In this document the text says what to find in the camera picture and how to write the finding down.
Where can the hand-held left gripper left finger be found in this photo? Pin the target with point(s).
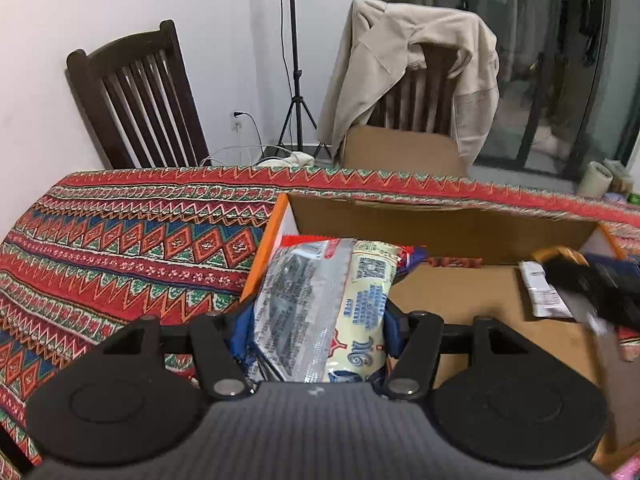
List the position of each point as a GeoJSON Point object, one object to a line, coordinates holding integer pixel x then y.
{"type": "Point", "coordinates": [241, 332]}

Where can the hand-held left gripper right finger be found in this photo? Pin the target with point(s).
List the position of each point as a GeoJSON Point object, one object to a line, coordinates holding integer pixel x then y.
{"type": "Point", "coordinates": [392, 331]}

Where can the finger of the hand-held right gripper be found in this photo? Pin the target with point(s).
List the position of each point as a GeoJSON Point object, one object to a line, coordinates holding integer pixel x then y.
{"type": "Point", "coordinates": [600, 292]}

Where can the pale yellow snack packet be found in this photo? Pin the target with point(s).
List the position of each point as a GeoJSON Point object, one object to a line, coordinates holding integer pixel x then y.
{"type": "Point", "coordinates": [365, 300]}

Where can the orange snack packet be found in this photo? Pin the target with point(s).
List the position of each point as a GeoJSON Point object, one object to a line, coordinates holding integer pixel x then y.
{"type": "Point", "coordinates": [562, 254]}

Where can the silver snack packet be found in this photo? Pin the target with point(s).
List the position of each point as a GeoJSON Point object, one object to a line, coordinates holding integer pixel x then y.
{"type": "Point", "coordinates": [300, 310]}

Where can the cardboard box with orange rim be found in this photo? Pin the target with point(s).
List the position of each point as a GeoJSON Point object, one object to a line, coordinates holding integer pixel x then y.
{"type": "Point", "coordinates": [450, 300]}

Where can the white packet with black text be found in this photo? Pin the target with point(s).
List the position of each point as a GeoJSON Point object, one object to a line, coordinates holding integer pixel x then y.
{"type": "Point", "coordinates": [542, 292]}

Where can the red and blue snack packet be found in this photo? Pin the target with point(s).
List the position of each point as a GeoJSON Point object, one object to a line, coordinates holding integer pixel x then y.
{"type": "Point", "coordinates": [412, 257]}

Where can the pale paper roll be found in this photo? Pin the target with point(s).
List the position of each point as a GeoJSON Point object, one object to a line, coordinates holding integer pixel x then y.
{"type": "Point", "coordinates": [594, 179]}

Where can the patterned red tablecloth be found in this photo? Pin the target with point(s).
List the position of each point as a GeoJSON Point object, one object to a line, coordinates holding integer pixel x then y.
{"type": "Point", "coordinates": [125, 240]}

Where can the pale slippers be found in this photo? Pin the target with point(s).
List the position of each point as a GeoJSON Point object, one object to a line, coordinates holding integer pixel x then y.
{"type": "Point", "coordinates": [550, 144]}

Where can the brown cardboard sheet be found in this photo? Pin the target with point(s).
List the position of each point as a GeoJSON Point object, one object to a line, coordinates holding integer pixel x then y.
{"type": "Point", "coordinates": [400, 152]}

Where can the white cloth bundle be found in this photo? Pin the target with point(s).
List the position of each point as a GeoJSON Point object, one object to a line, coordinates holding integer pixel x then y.
{"type": "Point", "coordinates": [287, 159]}

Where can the dark wooden chair with jacket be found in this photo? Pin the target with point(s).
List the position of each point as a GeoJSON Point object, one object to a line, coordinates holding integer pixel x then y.
{"type": "Point", "coordinates": [425, 95]}

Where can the sliding glass door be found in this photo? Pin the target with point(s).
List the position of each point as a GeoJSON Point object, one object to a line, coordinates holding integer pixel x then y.
{"type": "Point", "coordinates": [545, 60]}

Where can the dark wooden slatted chair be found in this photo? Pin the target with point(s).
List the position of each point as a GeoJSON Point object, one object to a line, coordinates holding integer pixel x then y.
{"type": "Point", "coordinates": [140, 105]}

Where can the beige jacket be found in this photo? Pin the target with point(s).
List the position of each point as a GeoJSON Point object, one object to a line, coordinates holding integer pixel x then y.
{"type": "Point", "coordinates": [370, 60]}

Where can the black tripod stand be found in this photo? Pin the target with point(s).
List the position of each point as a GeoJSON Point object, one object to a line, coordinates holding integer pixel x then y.
{"type": "Point", "coordinates": [296, 60]}

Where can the white wall socket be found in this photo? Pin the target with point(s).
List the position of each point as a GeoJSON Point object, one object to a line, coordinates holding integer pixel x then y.
{"type": "Point", "coordinates": [237, 124]}

